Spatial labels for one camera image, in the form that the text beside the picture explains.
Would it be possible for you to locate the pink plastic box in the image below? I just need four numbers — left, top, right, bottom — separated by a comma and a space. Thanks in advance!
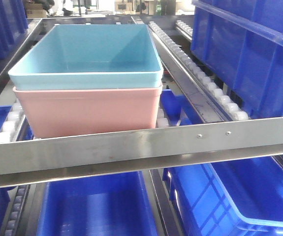
13, 86, 162, 138

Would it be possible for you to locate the light blue plastic box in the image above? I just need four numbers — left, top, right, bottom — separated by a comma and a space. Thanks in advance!
8, 24, 163, 90

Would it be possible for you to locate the stainless steel shelf rack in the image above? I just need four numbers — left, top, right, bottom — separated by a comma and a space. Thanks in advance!
0, 14, 283, 236

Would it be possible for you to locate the white roller track right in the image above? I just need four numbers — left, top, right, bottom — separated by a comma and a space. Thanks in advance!
148, 21, 249, 122

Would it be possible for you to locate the white roller track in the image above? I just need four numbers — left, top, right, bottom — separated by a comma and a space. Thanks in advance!
148, 21, 249, 122
0, 101, 25, 144

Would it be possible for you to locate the blue crate lower middle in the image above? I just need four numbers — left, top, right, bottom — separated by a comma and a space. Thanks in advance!
36, 172, 157, 236

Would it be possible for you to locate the blue crate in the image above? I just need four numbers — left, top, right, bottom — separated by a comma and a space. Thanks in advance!
0, 0, 28, 59
36, 172, 157, 236
191, 0, 283, 118
163, 157, 283, 236

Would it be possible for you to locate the blue crate upper right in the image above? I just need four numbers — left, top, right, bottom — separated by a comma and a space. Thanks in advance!
191, 0, 283, 118

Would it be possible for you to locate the white roller track left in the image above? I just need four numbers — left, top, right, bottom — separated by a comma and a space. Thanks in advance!
0, 101, 25, 144

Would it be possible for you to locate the blue crate lower right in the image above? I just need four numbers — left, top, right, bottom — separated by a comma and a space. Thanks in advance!
163, 157, 283, 236

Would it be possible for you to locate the blue crate upper left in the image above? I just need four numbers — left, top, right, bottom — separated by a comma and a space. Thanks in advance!
0, 0, 28, 59

